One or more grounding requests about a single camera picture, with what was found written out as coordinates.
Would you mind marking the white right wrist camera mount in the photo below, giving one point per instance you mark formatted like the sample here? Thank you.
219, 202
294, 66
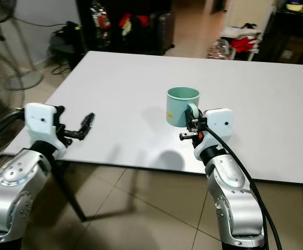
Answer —
220, 122

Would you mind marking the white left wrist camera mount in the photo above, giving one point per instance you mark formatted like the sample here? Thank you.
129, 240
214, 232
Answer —
41, 122

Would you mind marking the black shelf unit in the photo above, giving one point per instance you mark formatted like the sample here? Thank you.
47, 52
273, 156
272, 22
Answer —
109, 36

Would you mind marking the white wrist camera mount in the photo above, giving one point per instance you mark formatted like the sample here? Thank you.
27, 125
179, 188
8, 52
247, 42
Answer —
220, 122
41, 122

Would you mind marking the yellow bowl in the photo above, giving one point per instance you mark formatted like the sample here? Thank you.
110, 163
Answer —
295, 6

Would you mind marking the large black floor fan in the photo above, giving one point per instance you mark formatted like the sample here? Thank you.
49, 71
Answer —
0, 104

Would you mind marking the red fabric item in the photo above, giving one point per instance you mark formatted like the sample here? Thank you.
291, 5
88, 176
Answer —
133, 22
243, 44

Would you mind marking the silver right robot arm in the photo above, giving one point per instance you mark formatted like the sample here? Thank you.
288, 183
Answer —
229, 187

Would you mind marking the dark wooden cabinet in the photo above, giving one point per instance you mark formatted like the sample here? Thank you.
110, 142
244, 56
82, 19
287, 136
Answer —
294, 36

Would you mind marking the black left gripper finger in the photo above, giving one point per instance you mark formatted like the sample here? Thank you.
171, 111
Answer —
89, 122
78, 135

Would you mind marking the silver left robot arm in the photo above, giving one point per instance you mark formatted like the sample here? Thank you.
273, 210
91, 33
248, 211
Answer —
10, 182

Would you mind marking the teal ceramic mug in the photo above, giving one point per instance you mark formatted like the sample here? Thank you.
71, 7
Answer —
178, 109

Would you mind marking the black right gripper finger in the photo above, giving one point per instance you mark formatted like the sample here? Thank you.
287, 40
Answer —
188, 136
193, 127

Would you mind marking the black table leg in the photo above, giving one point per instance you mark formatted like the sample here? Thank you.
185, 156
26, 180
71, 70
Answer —
70, 192

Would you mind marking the black chair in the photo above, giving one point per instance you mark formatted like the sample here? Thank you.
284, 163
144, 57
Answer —
68, 47

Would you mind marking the dark suitcase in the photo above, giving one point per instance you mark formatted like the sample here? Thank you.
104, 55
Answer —
164, 31

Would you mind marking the clear plastic bag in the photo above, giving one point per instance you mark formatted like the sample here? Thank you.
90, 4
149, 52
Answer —
218, 50

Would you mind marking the white folding rack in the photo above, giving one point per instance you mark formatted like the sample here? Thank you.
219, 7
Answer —
245, 15

